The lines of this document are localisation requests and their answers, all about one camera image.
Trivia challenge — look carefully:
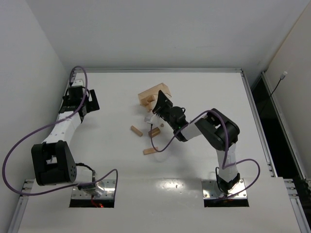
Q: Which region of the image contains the dark striped wood block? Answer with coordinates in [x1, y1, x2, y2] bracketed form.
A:
[148, 127, 161, 138]

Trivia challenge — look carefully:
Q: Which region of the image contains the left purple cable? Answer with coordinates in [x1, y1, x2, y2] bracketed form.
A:
[1, 66, 119, 196]

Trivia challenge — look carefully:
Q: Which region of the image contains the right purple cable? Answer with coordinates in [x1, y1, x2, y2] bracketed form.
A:
[148, 109, 260, 201]

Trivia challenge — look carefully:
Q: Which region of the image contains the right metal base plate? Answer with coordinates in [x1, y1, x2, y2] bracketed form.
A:
[201, 179, 247, 200]

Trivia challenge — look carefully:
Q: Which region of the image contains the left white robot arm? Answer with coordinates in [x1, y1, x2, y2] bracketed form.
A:
[31, 86, 100, 186]

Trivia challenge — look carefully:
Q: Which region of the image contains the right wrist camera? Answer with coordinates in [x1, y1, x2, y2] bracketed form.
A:
[144, 115, 158, 125]

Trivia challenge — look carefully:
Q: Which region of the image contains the purple cable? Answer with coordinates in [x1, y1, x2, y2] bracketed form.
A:
[148, 109, 260, 201]
[1, 66, 119, 196]

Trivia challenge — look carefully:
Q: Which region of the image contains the clear amber plastic box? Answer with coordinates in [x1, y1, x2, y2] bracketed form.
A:
[138, 83, 172, 112]

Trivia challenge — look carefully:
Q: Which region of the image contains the lower flat wood block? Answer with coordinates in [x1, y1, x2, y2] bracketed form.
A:
[143, 147, 158, 155]

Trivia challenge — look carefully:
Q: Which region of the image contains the grey wall cable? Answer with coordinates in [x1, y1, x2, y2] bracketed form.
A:
[269, 71, 288, 98]

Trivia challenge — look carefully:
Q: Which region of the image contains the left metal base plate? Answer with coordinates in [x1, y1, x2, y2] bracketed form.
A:
[71, 179, 117, 200]

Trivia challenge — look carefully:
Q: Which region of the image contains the metal base plate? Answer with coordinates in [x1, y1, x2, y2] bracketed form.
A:
[71, 179, 117, 200]
[201, 179, 247, 200]

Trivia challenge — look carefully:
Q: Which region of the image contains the light wood block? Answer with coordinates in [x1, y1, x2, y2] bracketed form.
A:
[130, 125, 143, 137]

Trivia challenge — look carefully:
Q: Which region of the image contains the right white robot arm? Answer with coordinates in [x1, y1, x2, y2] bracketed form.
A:
[152, 90, 240, 194]

